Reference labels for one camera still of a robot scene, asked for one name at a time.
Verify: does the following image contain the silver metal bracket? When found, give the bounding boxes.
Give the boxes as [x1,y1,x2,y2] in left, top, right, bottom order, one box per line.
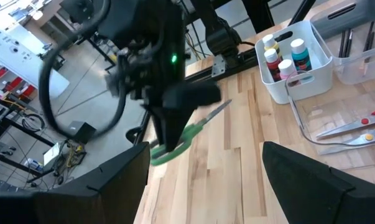
[211,55,227,78]

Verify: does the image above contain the teal paint bottle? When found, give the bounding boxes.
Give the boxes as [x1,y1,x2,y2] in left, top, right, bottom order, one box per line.
[289,37,313,72]

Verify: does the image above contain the green-handled scissors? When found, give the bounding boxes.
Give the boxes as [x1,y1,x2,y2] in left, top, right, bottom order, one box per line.
[149,99,233,167]

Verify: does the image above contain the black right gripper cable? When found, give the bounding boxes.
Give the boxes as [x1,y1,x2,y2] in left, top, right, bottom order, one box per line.
[37,0,127,139]

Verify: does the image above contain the black paintbrush long silver ferrule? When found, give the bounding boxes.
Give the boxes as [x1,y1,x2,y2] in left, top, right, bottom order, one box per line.
[338,29,347,59]

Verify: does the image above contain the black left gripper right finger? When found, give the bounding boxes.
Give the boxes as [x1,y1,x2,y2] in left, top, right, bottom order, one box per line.
[261,141,375,224]

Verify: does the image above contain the small clear plastic bin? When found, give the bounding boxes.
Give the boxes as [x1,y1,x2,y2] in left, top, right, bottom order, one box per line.
[310,0,375,86]

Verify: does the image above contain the yellow-handled scissors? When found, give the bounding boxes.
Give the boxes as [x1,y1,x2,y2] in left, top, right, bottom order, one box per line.
[317,121,375,156]

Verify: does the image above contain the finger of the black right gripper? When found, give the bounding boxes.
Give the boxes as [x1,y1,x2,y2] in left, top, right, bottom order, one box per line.
[147,104,201,153]

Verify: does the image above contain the red paint bottle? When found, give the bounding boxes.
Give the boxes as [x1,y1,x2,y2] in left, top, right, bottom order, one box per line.
[263,48,283,83]

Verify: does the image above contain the white paper on floor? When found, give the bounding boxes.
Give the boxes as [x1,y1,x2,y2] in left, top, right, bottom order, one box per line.
[43,142,63,166]

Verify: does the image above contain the tape rolls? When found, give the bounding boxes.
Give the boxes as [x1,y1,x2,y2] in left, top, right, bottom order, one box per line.
[261,33,284,62]

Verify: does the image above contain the small black floor box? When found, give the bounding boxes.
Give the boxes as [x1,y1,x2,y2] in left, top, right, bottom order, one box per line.
[67,121,97,144]

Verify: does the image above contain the black upright frame post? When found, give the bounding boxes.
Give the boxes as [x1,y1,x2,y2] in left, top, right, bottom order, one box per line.
[241,0,275,34]
[287,0,317,27]

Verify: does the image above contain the red-handled scissors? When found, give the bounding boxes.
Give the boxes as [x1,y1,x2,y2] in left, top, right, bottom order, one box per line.
[315,105,375,139]

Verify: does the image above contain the thick black paintbrush chrome ferrule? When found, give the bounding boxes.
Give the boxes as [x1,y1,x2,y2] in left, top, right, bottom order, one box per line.
[362,20,375,52]

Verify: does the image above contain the long black pencil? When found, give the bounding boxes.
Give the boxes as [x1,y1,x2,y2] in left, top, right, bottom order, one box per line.
[345,27,354,59]

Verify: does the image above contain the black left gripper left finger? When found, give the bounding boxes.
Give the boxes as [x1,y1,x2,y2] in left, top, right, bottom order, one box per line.
[0,141,151,224]

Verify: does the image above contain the white plastic tray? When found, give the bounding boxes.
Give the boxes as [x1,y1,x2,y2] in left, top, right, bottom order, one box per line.
[254,20,335,105]

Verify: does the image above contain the black table clamp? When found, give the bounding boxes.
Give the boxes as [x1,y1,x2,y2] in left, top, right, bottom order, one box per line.
[124,126,145,146]

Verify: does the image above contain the shelf with red bins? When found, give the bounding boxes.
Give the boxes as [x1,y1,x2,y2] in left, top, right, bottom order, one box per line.
[0,58,37,101]

